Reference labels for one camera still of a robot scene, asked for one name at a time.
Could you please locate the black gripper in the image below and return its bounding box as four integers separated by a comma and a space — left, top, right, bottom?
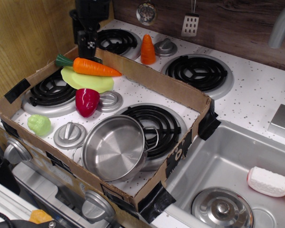
69, 0, 110, 59

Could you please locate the orange toy carrot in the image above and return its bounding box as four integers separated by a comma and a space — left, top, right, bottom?
56, 54, 123, 76

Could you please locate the light green toy plate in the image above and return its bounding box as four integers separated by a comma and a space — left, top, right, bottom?
61, 66, 114, 93

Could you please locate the orange toy carrot tip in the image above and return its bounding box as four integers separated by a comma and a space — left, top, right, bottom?
141, 34, 156, 65

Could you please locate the back left stove burner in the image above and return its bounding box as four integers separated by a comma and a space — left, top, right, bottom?
97, 29, 142, 60

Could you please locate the stove burner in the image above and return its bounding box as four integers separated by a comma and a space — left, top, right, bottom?
161, 54, 234, 100
97, 29, 142, 60
22, 69, 76, 118
117, 103, 187, 172

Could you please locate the red toy pepper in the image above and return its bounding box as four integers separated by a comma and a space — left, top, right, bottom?
76, 88, 100, 118

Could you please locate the hanging slotted spoon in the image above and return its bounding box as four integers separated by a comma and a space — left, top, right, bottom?
136, 0, 158, 26

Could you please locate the front left stove burner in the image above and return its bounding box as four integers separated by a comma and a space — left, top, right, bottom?
22, 69, 76, 118

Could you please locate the silver knob back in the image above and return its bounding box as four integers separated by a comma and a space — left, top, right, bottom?
154, 38, 178, 57

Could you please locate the silver knob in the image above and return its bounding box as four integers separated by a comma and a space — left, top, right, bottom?
53, 122, 87, 150
154, 38, 178, 57

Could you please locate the silver knob front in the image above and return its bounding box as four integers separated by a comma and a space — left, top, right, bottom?
53, 122, 87, 150

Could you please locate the green toy lettuce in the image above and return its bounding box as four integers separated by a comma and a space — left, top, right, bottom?
28, 114, 51, 136

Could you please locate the hanging metal spatula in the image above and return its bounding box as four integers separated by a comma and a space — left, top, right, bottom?
181, 0, 200, 37

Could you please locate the cardboard fence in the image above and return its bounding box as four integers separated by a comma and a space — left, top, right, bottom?
0, 49, 215, 223

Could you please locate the steel pot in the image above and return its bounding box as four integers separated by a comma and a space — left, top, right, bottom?
79, 115, 160, 182

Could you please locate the front right stove burner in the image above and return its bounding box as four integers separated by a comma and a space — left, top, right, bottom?
117, 103, 187, 172

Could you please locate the back right stove burner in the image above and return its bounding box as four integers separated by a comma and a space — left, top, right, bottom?
161, 54, 234, 100

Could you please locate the oven knob left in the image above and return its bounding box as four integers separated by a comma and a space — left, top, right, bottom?
4, 137, 32, 164

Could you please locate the oven knob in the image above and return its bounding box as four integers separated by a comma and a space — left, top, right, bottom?
81, 190, 115, 223
4, 137, 32, 164

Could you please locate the oven knob right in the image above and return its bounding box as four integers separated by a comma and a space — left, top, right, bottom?
81, 190, 115, 223

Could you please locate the steel sink basin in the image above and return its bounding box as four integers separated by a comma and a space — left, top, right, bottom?
166, 121, 285, 228

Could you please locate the yellow toy piece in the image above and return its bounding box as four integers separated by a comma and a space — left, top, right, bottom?
29, 209, 53, 224

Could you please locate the silver faucet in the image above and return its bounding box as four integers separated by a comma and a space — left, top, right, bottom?
267, 2, 285, 67

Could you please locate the steel pot lid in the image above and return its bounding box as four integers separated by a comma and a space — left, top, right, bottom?
190, 187, 254, 228

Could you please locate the white red toy sponge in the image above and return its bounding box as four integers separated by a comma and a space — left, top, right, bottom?
247, 166, 285, 198

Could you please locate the silver knob ring middle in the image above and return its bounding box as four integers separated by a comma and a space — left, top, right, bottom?
96, 91, 124, 114

